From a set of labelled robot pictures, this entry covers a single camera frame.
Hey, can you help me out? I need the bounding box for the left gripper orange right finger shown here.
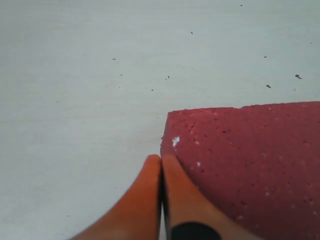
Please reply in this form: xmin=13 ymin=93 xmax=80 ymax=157
xmin=162 ymin=154 xmax=259 ymax=240

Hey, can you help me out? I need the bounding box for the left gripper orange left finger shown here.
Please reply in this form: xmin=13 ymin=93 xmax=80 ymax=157
xmin=72 ymin=154 xmax=162 ymax=240

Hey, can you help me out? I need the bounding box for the red brick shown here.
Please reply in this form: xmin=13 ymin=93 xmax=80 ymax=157
xmin=160 ymin=101 xmax=320 ymax=240

